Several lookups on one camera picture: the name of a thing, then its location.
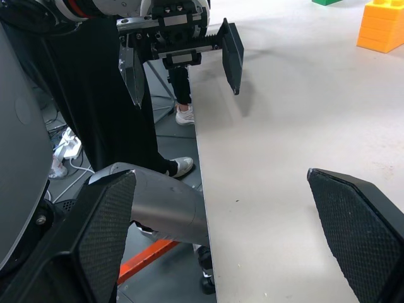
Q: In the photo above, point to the silver robot torso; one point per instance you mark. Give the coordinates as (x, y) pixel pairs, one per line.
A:
(19, 142)

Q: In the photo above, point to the white power strip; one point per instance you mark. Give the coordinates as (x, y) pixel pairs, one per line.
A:
(71, 145)

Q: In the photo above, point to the grey sneaker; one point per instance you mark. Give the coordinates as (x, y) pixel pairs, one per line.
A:
(182, 165)

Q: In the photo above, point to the black caster wheel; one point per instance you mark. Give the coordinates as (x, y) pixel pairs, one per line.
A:
(206, 271)

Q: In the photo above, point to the yellow toy block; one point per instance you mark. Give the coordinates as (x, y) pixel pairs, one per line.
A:
(383, 28)

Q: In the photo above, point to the white sneaker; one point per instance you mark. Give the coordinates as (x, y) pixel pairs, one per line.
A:
(185, 115)

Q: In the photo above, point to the orange metal bar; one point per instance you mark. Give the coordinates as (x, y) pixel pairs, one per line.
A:
(145, 259)

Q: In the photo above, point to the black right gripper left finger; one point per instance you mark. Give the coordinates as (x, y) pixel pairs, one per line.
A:
(98, 227)

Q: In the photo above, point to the silver robot leg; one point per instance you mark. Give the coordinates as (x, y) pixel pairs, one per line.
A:
(167, 202)

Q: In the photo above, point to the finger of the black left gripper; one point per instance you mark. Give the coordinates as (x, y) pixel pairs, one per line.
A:
(233, 53)
(134, 75)

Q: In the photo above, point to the person's leg in wide black trousers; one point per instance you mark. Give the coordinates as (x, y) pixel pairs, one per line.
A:
(101, 104)

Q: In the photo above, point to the green toy brick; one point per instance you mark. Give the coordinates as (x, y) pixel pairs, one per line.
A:
(325, 2)

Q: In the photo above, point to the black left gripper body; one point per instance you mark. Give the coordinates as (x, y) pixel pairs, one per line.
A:
(176, 38)

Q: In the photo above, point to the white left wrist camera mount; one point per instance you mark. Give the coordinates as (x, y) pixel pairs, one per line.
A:
(206, 9)

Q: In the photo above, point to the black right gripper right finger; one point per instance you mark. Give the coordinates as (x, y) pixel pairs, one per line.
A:
(356, 227)

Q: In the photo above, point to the person's leg in slim black trousers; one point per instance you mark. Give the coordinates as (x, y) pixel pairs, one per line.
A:
(181, 83)

